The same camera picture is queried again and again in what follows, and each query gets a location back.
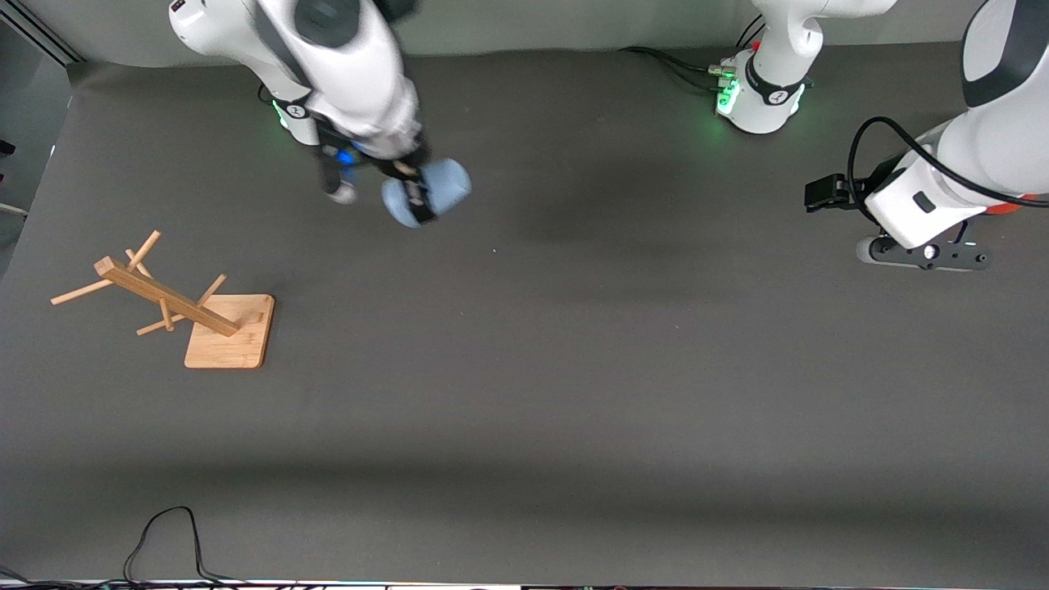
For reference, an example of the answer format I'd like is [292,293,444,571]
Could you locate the light blue cup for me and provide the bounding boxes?
[381,158,473,229]

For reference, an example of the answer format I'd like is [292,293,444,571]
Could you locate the wooden cup rack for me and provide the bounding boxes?
[51,230,275,370]

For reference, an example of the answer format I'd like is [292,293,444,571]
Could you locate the orange cylindrical can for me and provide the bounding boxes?
[983,193,1049,216]

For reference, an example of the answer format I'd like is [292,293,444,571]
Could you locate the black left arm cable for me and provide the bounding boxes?
[848,116,1049,207]

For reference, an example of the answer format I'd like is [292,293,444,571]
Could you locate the black left arm base cables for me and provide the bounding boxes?
[619,15,767,93]

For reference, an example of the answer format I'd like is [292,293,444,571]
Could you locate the dark metal frame rail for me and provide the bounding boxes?
[0,0,83,65]

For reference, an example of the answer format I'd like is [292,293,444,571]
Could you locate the thin black floor cable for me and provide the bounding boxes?
[123,506,247,584]

